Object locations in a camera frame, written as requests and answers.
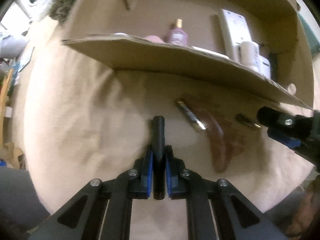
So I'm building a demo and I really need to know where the beige bed cover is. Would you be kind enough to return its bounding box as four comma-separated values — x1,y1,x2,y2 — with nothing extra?
15,18,313,213

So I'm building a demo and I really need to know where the cardboard box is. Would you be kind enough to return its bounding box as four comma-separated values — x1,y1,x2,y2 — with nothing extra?
62,0,314,108

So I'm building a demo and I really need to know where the pink cartoon case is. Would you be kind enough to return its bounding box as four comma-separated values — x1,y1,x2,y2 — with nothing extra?
144,35,164,43

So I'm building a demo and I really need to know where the black and white fluffy blanket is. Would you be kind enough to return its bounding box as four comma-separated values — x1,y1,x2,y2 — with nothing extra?
48,0,76,26

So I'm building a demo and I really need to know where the white remote control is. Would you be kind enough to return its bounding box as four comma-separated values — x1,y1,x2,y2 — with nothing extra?
219,9,252,63

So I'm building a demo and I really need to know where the white cylinder roll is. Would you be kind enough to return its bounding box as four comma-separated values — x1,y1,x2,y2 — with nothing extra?
192,46,229,60

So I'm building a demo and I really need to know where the pink perfume bottle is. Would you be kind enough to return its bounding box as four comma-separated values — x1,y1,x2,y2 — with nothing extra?
165,18,188,47

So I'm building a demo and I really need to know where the black gold battery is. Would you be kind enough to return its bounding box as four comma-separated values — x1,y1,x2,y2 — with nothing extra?
176,99,206,132
235,114,261,129

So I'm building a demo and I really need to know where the small white bottle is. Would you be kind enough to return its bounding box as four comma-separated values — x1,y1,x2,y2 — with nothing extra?
240,41,260,72

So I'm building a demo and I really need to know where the white earbuds case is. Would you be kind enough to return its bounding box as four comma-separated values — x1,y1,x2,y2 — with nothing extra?
259,55,271,80

